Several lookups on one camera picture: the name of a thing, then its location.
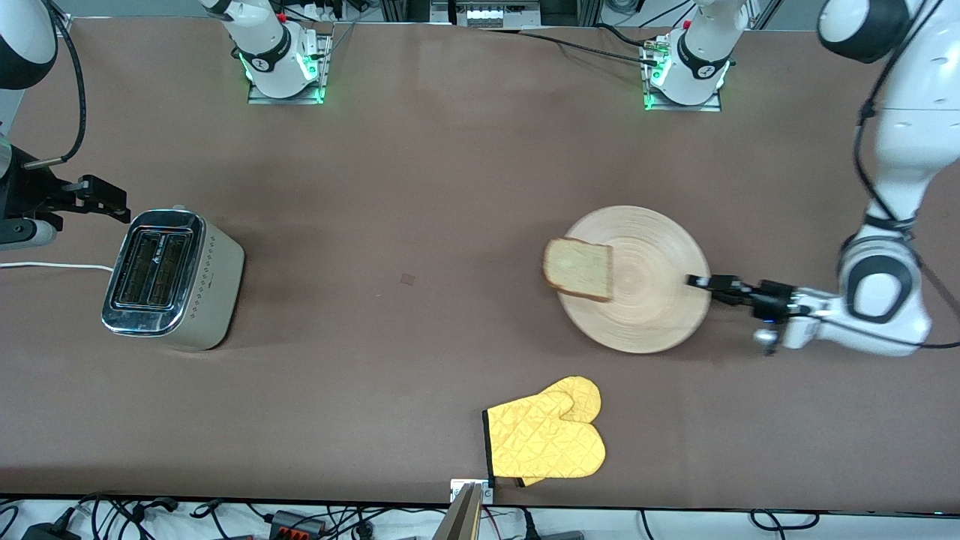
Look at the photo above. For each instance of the white power strip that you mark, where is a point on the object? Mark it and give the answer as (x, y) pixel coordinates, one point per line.
(487, 15)

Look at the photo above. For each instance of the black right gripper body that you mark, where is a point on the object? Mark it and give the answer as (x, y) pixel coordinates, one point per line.
(30, 190)

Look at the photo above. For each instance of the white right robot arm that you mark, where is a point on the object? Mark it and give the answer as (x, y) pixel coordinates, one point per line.
(22, 37)

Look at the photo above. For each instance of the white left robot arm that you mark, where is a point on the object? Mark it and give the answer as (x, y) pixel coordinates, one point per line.
(915, 112)

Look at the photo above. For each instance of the chrome and beige toaster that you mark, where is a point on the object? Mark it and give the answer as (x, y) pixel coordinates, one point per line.
(210, 292)

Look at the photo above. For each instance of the black adapter with orange plugs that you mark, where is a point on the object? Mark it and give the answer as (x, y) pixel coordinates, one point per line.
(296, 523)

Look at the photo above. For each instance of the bread slice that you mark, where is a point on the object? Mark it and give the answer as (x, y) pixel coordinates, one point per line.
(577, 268)

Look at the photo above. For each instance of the aluminium corner post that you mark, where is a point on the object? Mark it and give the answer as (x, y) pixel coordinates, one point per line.
(64, 22)

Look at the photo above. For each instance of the black power adapter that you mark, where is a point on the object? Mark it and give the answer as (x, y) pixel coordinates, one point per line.
(49, 532)

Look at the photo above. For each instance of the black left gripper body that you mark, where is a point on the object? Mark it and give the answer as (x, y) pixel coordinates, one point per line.
(771, 295)

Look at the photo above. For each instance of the small metal edge bracket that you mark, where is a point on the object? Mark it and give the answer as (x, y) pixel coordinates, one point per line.
(457, 489)

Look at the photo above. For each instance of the beige wooden board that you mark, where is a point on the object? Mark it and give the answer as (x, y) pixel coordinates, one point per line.
(461, 517)

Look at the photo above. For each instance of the round wooden plate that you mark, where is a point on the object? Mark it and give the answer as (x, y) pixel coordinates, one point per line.
(645, 300)

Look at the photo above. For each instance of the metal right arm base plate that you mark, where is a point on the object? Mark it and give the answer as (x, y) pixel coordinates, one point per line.
(262, 96)

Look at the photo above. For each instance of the yellow quilted oven mitt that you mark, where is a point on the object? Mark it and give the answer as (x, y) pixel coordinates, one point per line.
(547, 442)

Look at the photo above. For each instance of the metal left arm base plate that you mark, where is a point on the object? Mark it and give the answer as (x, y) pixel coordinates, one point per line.
(705, 107)

